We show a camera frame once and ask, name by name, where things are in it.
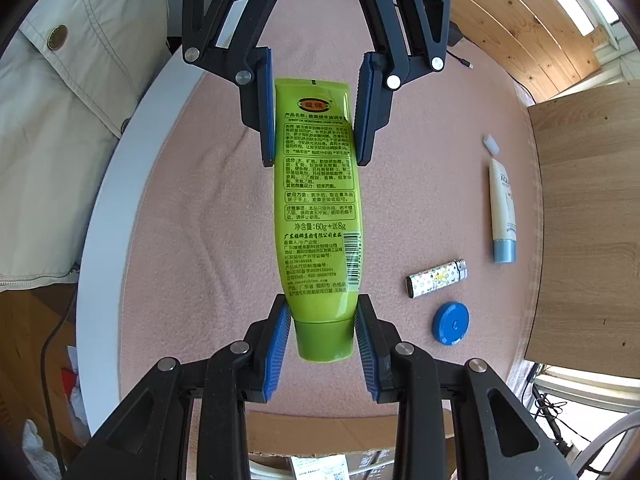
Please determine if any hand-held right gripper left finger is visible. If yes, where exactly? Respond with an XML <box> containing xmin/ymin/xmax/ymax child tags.
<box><xmin>75</xmin><ymin>292</ymin><xmax>293</xmax><ymax>480</ymax></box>

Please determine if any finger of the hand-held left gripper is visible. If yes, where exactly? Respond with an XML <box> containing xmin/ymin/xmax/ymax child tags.
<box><xmin>181</xmin><ymin>0</ymin><xmax>294</xmax><ymax>168</ymax></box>
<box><xmin>352</xmin><ymin>0</ymin><xmax>451</xmax><ymax>168</ymax></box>

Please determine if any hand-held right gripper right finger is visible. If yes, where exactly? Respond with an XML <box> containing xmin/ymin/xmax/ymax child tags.
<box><xmin>352</xmin><ymin>294</ymin><xmax>576</xmax><ymax>480</ymax></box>

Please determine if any cardboard box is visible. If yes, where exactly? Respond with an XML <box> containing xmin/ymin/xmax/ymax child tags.
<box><xmin>245</xmin><ymin>410</ymin><xmax>458</xmax><ymax>480</ymax></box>

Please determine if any green hand cream tube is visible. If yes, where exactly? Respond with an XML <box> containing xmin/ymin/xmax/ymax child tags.
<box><xmin>272</xmin><ymin>77</ymin><xmax>362</xmax><ymax>363</ymax></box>

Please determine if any blue round tape measure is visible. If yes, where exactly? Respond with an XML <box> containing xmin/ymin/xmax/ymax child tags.
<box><xmin>432</xmin><ymin>301</ymin><xmax>471</xmax><ymax>346</ymax></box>

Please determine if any patterned lighter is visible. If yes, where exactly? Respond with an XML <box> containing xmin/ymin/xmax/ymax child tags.
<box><xmin>404</xmin><ymin>258</ymin><xmax>469</xmax><ymax>299</ymax></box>

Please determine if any white tube with blue cap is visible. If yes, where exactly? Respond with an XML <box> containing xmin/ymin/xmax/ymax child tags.
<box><xmin>489</xmin><ymin>157</ymin><xmax>518</xmax><ymax>265</ymax></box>

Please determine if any wooden slat panel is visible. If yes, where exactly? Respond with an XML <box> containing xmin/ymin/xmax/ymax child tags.
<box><xmin>447</xmin><ymin>0</ymin><xmax>603</xmax><ymax>103</ymax></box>

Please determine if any person's beige jacket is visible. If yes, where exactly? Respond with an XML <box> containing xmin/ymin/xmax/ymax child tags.
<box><xmin>0</xmin><ymin>0</ymin><xmax>173</xmax><ymax>291</ymax></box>

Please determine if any light wooden board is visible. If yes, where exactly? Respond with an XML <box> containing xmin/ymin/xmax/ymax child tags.
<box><xmin>522</xmin><ymin>77</ymin><xmax>640</xmax><ymax>416</ymax></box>

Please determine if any black tripod cable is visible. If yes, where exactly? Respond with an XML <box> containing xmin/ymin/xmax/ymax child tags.
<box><xmin>530</xmin><ymin>365</ymin><xmax>581</xmax><ymax>456</ymax></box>

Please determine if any black floor cable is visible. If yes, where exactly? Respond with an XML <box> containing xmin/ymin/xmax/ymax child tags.
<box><xmin>42</xmin><ymin>305</ymin><xmax>77</xmax><ymax>480</ymax></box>

